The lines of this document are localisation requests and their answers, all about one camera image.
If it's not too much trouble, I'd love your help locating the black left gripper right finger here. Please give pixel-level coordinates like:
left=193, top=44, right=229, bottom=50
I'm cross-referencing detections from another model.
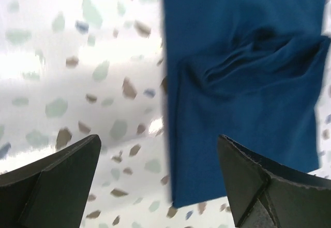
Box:
left=218, top=135, right=330, bottom=228

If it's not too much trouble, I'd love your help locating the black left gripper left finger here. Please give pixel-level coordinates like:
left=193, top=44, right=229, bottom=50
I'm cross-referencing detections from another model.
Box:
left=1, top=134, right=101, bottom=228

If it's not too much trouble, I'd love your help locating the blue t-shirt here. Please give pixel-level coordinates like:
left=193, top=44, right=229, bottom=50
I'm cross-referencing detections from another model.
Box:
left=163, top=0, right=330, bottom=208

